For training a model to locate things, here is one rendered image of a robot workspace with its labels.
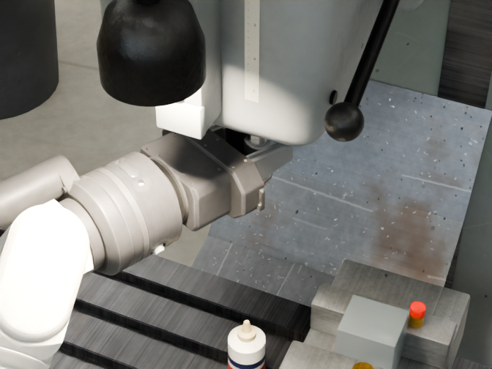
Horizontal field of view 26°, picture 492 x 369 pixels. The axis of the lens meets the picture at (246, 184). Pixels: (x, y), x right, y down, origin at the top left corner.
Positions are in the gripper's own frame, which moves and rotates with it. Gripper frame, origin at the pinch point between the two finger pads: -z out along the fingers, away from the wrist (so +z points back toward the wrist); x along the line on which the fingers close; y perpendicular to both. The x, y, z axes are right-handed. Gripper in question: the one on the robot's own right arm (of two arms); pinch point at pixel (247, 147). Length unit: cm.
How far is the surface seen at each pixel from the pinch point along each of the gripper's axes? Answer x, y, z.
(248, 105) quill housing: -7.6, -12.2, 6.5
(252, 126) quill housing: -7.9, -10.2, 6.3
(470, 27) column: 4.9, 4.5, -38.2
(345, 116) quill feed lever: -16.2, -15.2, 4.6
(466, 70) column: 4.6, 10.5, -38.4
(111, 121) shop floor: 150, 122, -78
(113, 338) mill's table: 13.2, 31.9, 8.8
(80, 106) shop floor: 162, 122, -75
